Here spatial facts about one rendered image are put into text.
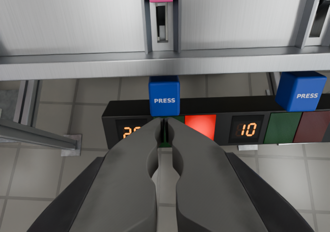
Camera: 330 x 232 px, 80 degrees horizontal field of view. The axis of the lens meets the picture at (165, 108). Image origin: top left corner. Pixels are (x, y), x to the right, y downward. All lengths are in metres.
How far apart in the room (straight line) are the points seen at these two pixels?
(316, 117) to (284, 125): 0.03
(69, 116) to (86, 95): 0.12
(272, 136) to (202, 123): 0.07
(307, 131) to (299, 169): 0.77
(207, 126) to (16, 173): 0.93
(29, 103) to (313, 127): 0.64
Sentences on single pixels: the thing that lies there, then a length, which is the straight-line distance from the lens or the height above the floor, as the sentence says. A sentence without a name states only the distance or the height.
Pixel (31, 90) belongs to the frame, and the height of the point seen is 0.32.
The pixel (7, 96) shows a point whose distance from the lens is 1.15.
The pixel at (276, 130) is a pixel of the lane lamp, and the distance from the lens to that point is 0.22.
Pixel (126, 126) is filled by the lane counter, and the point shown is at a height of 0.66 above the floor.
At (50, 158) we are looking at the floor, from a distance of 0.98.
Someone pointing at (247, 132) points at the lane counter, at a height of 0.65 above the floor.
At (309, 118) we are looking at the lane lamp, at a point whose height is 0.66.
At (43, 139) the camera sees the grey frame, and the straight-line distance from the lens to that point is 0.73.
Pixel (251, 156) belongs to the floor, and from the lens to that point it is 0.92.
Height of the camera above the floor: 0.85
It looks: 73 degrees down
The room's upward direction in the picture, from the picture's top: 2 degrees counter-clockwise
